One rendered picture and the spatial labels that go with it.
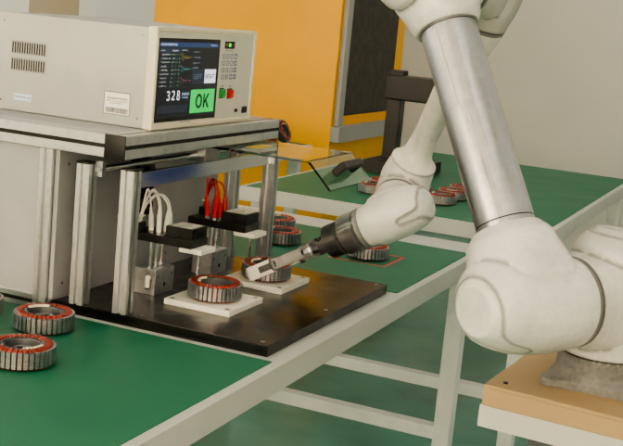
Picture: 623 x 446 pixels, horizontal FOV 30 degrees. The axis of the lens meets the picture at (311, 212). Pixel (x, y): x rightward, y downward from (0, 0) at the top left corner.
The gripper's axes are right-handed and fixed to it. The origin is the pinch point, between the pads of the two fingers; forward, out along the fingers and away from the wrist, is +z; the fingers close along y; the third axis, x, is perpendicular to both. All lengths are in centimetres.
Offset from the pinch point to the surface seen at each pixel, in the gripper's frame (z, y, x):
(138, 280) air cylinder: 13.9, -28.2, 7.1
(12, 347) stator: 9, -76, 2
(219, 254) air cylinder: 10.0, -0.5, 7.0
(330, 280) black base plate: -6.9, 13.6, -7.9
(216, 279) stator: 0.5, -21.4, 1.3
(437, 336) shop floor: 73, 258, -51
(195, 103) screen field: -7.0, -15.5, 37.5
